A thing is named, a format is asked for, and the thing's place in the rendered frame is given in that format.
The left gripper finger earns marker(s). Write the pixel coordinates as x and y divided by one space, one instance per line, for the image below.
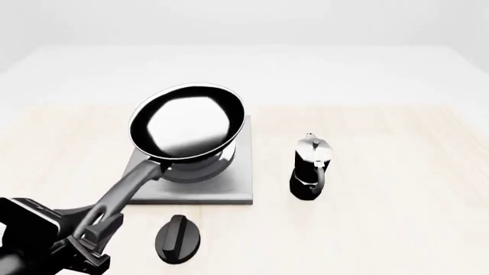
70 217
109 229

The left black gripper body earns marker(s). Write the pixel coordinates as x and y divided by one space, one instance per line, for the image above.
82 257

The black frying pan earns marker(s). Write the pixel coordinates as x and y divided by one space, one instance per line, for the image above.
191 94

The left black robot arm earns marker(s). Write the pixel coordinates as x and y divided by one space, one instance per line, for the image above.
26 215

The round black stove knob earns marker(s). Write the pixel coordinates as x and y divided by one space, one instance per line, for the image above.
177 240

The flat grey stove plate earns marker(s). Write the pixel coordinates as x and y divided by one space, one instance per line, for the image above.
233 186

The black and silver moka pot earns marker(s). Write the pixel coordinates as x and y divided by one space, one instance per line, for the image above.
303 172

